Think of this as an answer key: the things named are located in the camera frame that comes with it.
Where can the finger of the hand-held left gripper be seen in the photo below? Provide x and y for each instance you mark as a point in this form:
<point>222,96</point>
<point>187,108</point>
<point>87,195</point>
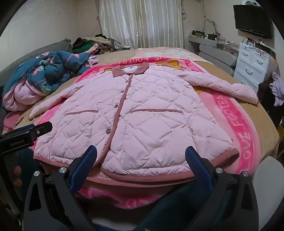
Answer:
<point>20,129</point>
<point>43,129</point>

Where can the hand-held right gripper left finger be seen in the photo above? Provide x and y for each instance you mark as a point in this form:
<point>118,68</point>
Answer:
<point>83,171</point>

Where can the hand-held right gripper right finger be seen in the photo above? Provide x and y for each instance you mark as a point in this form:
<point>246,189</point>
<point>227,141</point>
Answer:
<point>198,169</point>

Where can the pink quilted jacket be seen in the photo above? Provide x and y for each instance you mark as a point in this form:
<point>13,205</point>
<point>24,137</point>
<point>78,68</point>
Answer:
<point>155,124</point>

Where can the pile of clothes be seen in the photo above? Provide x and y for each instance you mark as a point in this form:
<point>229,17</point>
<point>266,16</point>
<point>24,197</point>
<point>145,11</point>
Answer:
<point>93,44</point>

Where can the person's left hand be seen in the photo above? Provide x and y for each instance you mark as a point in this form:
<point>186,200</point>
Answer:
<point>17,171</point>

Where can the blue floral comforter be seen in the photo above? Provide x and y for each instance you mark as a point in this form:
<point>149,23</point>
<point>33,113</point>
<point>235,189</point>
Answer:
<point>44,71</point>

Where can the pink printed blanket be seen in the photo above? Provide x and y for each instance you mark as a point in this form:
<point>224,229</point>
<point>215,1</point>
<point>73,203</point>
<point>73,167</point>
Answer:
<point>235,124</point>

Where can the white furniture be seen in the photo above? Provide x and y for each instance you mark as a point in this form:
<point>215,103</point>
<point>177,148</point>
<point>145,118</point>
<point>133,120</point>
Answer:
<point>269,171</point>

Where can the bed with tan sheet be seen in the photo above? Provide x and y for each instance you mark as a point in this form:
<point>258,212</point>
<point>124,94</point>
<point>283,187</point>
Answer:
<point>263,115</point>

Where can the purple cloth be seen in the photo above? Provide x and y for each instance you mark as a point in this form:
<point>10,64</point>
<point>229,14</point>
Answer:
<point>277,88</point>

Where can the grey headboard shelf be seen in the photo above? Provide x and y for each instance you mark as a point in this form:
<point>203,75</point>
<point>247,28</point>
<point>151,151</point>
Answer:
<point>213,55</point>

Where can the white drawer cabinet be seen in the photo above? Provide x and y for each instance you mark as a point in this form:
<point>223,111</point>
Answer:
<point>248,64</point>

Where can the peach patterned towel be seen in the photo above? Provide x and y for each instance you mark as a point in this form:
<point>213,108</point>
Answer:
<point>164,53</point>

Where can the clutter of electronics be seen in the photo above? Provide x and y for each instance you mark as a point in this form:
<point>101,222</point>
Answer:
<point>219,41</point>

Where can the white sheer curtain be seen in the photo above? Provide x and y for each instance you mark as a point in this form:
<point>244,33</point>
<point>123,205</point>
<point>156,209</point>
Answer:
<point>142,24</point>

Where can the black wall television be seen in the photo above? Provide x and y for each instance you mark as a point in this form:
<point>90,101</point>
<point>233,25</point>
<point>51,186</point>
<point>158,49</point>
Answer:
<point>253,20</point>

